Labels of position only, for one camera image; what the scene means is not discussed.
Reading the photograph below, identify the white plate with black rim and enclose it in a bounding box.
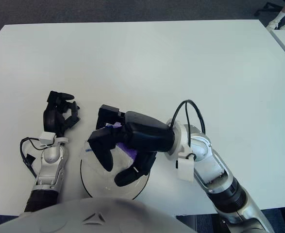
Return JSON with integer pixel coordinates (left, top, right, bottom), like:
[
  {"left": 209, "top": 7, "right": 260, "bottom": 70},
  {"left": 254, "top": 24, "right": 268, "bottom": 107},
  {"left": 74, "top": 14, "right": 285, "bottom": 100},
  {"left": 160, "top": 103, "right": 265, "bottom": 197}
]
[{"left": 80, "top": 145, "right": 151, "bottom": 200}]

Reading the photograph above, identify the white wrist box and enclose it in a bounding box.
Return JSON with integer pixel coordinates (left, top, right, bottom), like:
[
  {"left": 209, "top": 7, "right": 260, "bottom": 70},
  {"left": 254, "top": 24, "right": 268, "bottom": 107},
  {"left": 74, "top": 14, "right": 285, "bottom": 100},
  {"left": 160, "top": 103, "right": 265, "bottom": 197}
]
[
  {"left": 39, "top": 132, "right": 57, "bottom": 144},
  {"left": 174, "top": 155, "right": 195, "bottom": 182}
]

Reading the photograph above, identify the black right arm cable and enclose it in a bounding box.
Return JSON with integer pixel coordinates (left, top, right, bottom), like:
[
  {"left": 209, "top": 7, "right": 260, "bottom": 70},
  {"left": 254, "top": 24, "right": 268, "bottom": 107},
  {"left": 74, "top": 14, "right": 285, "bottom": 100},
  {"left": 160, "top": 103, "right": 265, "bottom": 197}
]
[{"left": 170, "top": 99, "right": 206, "bottom": 146}]

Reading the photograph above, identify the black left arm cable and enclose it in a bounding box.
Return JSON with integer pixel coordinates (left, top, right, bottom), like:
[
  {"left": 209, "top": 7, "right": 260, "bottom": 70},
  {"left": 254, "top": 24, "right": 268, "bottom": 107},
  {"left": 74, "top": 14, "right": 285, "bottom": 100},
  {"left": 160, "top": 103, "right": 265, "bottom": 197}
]
[{"left": 19, "top": 137, "right": 45, "bottom": 178}]

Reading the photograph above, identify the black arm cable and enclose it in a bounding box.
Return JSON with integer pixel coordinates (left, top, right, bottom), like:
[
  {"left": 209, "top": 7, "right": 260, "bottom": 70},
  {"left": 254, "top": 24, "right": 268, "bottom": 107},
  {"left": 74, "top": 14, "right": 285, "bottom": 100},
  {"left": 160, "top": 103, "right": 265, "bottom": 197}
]
[
  {"left": 170, "top": 99, "right": 206, "bottom": 146},
  {"left": 19, "top": 137, "right": 45, "bottom": 178}
]

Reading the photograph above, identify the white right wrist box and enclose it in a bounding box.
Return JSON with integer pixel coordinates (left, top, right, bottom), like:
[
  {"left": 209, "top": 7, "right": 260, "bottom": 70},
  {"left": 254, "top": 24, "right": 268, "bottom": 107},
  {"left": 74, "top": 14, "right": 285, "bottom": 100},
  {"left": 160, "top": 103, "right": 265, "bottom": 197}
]
[{"left": 174, "top": 155, "right": 195, "bottom": 182}]

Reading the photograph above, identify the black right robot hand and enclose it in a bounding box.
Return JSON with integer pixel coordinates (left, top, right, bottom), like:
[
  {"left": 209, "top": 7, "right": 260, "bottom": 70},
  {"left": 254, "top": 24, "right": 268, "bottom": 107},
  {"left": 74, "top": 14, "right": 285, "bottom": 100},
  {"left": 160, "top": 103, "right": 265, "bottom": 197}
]
[{"left": 87, "top": 104, "right": 176, "bottom": 187}]

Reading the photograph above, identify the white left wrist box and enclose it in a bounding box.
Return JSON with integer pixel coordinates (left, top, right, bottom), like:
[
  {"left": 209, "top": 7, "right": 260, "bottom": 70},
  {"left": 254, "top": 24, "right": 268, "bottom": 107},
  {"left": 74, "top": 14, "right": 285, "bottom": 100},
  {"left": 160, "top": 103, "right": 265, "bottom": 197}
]
[{"left": 39, "top": 132, "right": 57, "bottom": 144}]

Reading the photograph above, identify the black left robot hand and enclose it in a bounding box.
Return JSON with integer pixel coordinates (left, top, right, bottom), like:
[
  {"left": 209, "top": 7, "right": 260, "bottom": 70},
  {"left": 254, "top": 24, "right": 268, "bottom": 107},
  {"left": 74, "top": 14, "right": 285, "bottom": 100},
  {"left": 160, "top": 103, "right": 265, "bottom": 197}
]
[{"left": 43, "top": 91, "right": 81, "bottom": 136}]

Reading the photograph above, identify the black office chair base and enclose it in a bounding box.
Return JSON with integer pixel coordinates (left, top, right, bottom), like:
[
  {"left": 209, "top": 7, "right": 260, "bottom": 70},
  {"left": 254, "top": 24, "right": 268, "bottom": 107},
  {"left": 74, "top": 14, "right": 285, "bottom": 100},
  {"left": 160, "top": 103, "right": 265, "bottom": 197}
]
[{"left": 253, "top": 1, "right": 283, "bottom": 17}]

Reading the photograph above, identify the purple tissue paper pack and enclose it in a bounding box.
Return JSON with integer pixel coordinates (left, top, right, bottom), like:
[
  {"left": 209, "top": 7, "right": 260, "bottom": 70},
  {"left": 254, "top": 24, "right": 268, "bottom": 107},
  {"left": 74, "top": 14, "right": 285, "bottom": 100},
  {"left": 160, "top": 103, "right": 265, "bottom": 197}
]
[{"left": 80, "top": 122, "right": 140, "bottom": 177}]

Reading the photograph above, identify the grey robot torso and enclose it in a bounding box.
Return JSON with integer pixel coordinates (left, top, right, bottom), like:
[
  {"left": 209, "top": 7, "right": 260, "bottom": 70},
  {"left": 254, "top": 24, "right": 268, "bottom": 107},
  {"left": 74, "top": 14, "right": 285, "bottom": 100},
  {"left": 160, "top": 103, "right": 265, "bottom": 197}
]
[{"left": 0, "top": 197, "right": 196, "bottom": 233}]

